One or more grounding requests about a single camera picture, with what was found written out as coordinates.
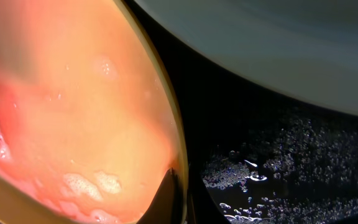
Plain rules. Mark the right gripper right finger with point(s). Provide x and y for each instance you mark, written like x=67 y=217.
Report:
x=201 y=208

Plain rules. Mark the mint plate with red streak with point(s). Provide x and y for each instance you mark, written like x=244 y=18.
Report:
x=305 y=49

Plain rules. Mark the round black serving tray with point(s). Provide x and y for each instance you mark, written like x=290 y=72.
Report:
x=264 y=157

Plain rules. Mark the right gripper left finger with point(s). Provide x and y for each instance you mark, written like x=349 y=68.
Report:
x=167 y=206

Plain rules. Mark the yellow plate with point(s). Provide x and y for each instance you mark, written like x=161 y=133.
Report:
x=88 y=122

